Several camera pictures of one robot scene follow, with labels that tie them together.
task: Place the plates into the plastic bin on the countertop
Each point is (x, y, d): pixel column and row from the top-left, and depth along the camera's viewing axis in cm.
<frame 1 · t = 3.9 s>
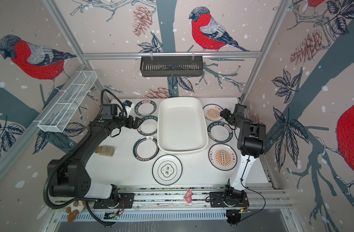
left hand: (138, 115, 86), fingers open
right hand: (225, 112, 106), fingers open
white plastic bin: (182, 127, 106), on the table
green rim plate far left: (145, 108, 118), on the table
green rim plate middle left: (149, 126, 111), on the table
green red rim plate: (146, 148, 94), on the table
white plate with green emblem: (167, 170, 85), on the table
orange sunburst plate far right: (212, 112, 116), on the table
green rim plate right: (219, 132, 104), on the table
orange sunburst plate near right: (222, 156, 91), on the table

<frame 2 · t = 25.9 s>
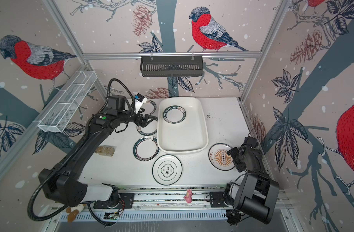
left hand: (150, 110, 76), fingers open
right hand: (232, 156, 87), fingers open
green rim plate right: (174, 114, 111), point 2 cm above the table
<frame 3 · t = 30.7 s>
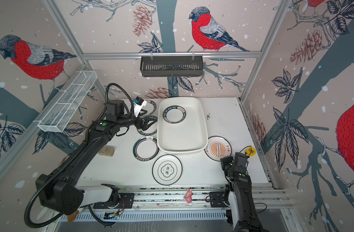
left hand: (152, 112, 75), fingers open
right hand: (221, 155, 88), fingers closed
orange sunburst plate near right: (217, 147, 94), on the table
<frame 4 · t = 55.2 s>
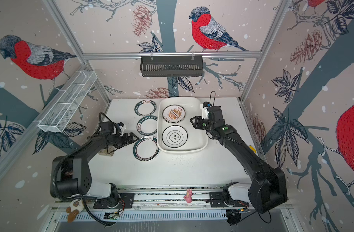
left hand: (134, 137, 90), fingers open
right hand: (193, 117, 81), fingers open
white plate with green emblem: (174, 136, 100), on the table
orange sunburst plate near right: (173, 113, 112), on the table
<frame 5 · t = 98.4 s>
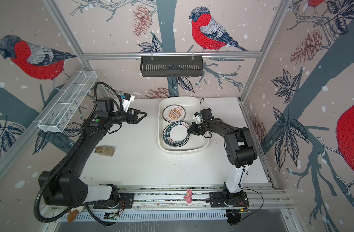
left hand: (144, 110, 76), fingers open
right hand: (188, 129, 95), fingers closed
green rim plate far left: (176, 133, 99), point 3 cm above the table
